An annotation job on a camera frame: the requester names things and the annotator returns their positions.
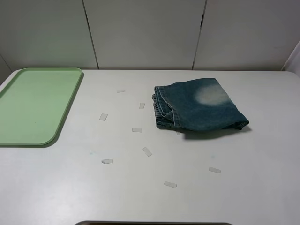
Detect children's blue denim shorts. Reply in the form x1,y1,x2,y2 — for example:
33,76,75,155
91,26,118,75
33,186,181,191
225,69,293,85
152,78,249,132

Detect green plastic tray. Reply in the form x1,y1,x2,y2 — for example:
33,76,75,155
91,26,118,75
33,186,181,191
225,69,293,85
0,68,83,147

